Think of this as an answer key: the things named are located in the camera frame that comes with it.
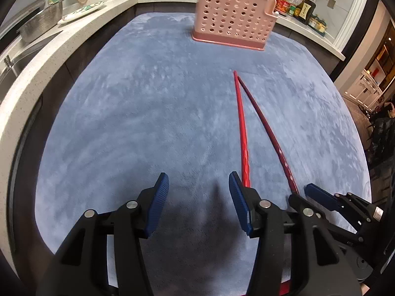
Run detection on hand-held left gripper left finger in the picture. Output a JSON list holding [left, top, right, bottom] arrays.
[[40, 172, 170, 296]]

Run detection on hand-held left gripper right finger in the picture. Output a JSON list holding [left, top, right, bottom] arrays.
[[228, 172, 362, 296]]

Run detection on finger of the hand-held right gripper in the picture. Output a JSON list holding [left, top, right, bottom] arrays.
[[304, 183, 360, 222], [288, 194, 332, 232]]

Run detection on maroon chopstick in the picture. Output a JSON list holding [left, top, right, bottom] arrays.
[[237, 78, 300, 196]]

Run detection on bright red chopstick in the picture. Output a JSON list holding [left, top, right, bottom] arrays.
[[233, 70, 252, 189]]

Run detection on pink perforated utensil holder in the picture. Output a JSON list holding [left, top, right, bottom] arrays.
[[191, 0, 277, 52]]

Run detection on blue plush blanket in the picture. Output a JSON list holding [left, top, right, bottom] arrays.
[[35, 12, 373, 296]]

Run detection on bottles and jars on counter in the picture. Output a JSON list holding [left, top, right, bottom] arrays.
[[309, 13, 328, 35]]

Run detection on dark sauce bottle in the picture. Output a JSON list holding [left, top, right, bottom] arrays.
[[297, 0, 317, 24]]

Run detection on red seasoning packet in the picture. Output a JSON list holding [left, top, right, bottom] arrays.
[[275, 0, 291, 15]]

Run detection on clear oil bottle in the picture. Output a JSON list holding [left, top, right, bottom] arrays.
[[291, 0, 305, 17]]

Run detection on green patterned plate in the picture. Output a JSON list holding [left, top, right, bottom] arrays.
[[57, 1, 106, 24]]

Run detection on metal colander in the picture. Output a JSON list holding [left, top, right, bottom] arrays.
[[17, 0, 66, 44]]

